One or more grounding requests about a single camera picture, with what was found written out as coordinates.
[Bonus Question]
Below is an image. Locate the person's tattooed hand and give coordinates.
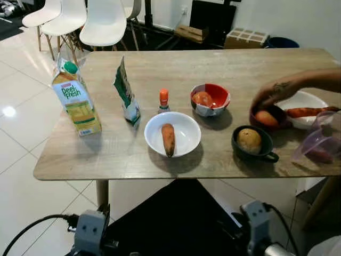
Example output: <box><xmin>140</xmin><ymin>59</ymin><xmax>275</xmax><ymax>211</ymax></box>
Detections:
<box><xmin>250</xmin><ymin>80</ymin><xmax>302</xmax><ymax>115</ymax></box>

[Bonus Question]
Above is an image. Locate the dark red bowl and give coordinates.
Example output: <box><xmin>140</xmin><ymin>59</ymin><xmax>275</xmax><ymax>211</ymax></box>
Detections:
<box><xmin>249</xmin><ymin>105</ymin><xmax>291</xmax><ymax>131</ymax></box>

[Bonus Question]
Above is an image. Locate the white ceramic bowl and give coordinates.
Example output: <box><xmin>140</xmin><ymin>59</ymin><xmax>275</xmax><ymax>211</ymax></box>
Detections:
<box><xmin>144</xmin><ymin>111</ymin><xmax>202</xmax><ymax>157</ymax></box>
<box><xmin>277</xmin><ymin>91</ymin><xmax>330</xmax><ymax>130</ymax></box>

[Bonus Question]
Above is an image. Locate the orange carrot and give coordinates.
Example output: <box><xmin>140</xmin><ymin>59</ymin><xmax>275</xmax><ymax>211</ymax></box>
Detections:
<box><xmin>161</xmin><ymin>123</ymin><xmax>176</xmax><ymax>158</ymax></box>

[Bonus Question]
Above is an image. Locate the round orange fruit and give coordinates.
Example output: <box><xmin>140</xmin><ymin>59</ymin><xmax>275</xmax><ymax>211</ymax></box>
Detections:
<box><xmin>255</xmin><ymin>110</ymin><xmax>279</xmax><ymax>127</ymax></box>

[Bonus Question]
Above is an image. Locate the reddish sweet potato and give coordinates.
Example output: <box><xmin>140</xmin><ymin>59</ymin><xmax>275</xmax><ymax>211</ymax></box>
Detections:
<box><xmin>286</xmin><ymin>106</ymin><xmax>340</xmax><ymax>118</ymax></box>

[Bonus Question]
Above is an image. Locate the dark blue bin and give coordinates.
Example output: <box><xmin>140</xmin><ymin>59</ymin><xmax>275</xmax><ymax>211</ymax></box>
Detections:
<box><xmin>266</xmin><ymin>37</ymin><xmax>300</xmax><ymax>49</ymax></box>

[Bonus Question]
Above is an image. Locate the yellow potato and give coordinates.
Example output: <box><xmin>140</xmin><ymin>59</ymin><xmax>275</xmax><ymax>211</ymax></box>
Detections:
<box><xmin>237</xmin><ymin>128</ymin><xmax>263</xmax><ymax>154</ymax></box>

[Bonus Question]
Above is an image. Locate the clear plastic measuring jug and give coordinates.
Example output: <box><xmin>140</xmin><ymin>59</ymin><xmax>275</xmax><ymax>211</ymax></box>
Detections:
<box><xmin>291</xmin><ymin>111</ymin><xmax>341</xmax><ymax>164</ymax></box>

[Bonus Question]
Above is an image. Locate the red and white bowl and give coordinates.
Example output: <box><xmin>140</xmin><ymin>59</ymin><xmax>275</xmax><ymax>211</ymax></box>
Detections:
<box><xmin>190</xmin><ymin>83</ymin><xmax>231</xmax><ymax>117</ymax></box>

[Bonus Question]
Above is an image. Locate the box with white grid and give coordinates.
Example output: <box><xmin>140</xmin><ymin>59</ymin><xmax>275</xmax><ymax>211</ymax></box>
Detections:
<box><xmin>224</xmin><ymin>28</ymin><xmax>270</xmax><ymax>50</ymax></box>

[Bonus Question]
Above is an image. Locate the purple vegetable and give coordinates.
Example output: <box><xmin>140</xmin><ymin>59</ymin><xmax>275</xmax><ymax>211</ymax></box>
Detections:
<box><xmin>309</xmin><ymin>147</ymin><xmax>336</xmax><ymax>163</ymax></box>

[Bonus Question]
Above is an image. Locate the red tomato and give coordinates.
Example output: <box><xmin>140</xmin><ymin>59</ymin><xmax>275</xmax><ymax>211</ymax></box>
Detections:
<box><xmin>193</xmin><ymin>91</ymin><xmax>214</xmax><ymax>107</ymax></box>

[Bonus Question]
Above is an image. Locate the black flat screen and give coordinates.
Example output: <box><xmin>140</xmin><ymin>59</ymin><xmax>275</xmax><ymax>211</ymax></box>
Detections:
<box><xmin>189</xmin><ymin>0</ymin><xmax>238</xmax><ymax>46</ymax></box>

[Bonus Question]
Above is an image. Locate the brown cardboard box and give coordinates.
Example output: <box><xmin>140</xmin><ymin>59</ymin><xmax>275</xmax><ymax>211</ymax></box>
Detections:
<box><xmin>174</xmin><ymin>24</ymin><xmax>209</xmax><ymax>44</ymax></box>

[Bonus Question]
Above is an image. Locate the small orange capped bottle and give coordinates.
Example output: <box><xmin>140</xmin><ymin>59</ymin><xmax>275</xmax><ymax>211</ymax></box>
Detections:
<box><xmin>158</xmin><ymin>88</ymin><xmax>171</xmax><ymax>114</ymax></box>

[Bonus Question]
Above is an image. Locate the green and white pouch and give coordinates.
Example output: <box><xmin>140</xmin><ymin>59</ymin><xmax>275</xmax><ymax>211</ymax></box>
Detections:
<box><xmin>113</xmin><ymin>55</ymin><xmax>142</xmax><ymax>126</ymax></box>

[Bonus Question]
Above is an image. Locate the white plastic chair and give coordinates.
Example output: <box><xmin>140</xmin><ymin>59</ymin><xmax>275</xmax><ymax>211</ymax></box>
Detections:
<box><xmin>124</xmin><ymin>0</ymin><xmax>143</xmax><ymax>51</ymax></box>
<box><xmin>41</xmin><ymin>0</ymin><xmax>87</xmax><ymax>60</ymax></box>
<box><xmin>80</xmin><ymin>0</ymin><xmax>127</xmax><ymax>51</ymax></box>
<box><xmin>22</xmin><ymin>0</ymin><xmax>62</xmax><ymax>51</ymax></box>

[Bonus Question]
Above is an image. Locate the peel fresh juice carton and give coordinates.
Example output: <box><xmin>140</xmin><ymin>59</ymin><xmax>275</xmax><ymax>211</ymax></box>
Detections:
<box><xmin>52</xmin><ymin>57</ymin><xmax>102</xmax><ymax>137</ymax></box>

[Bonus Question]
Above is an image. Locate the dark grey floor rug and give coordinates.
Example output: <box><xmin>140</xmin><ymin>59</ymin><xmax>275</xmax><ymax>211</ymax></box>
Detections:
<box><xmin>0</xmin><ymin>15</ymin><xmax>38</xmax><ymax>41</ymax></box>

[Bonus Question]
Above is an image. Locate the black bowl with handle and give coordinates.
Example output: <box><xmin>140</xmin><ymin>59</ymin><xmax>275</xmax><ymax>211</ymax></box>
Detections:
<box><xmin>231</xmin><ymin>125</ymin><xmax>280</xmax><ymax>163</ymax></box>

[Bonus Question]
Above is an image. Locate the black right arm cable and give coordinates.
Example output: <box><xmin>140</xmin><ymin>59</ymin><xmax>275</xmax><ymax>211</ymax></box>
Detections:
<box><xmin>264</xmin><ymin>203</ymin><xmax>300</xmax><ymax>256</ymax></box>

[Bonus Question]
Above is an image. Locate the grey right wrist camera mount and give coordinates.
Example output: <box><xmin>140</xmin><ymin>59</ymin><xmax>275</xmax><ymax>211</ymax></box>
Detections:
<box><xmin>241</xmin><ymin>201</ymin><xmax>271</xmax><ymax>255</ymax></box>

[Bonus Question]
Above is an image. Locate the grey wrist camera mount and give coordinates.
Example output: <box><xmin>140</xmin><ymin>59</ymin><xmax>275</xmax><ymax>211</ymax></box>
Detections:
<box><xmin>72</xmin><ymin>209</ymin><xmax>110</xmax><ymax>255</ymax></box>
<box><xmin>241</xmin><ymin>201</ymin><xmax>271</xmax><ymax>255</ymax></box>

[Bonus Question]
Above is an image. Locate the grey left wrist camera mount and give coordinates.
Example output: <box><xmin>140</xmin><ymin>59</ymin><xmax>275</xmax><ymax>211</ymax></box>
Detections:
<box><xmin>72</xmin><ymin>209</ymin><xmax>110</xmax><ymax>255</ymax></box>

